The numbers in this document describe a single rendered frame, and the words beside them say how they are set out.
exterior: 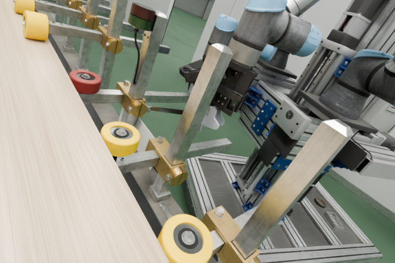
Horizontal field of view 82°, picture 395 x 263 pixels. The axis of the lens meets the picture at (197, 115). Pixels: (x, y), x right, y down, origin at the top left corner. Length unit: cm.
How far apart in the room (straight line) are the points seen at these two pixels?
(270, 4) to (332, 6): 271
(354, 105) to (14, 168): 95
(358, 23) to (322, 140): 90
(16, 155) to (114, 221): 18
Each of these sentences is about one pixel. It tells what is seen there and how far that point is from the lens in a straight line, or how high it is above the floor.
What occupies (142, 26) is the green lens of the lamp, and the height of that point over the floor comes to 109.
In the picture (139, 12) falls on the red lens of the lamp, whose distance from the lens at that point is 62.
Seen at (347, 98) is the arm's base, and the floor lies 110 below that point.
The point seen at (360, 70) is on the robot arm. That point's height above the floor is 119.
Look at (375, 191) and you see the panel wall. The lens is 324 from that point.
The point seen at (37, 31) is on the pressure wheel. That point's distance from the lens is 86.
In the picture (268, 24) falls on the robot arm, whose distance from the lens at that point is 52.
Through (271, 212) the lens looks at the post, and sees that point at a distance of 42.
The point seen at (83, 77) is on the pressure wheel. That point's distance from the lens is 69.
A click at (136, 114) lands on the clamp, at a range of 72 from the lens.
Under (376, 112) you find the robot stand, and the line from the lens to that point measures 140.
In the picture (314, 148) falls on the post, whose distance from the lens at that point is 36.
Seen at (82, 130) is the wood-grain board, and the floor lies 90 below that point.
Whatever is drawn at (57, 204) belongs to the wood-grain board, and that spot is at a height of 90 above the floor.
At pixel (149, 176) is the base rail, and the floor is 70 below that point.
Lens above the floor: 120
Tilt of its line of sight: 26 degrees down
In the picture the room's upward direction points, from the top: 24 degrees clockwise
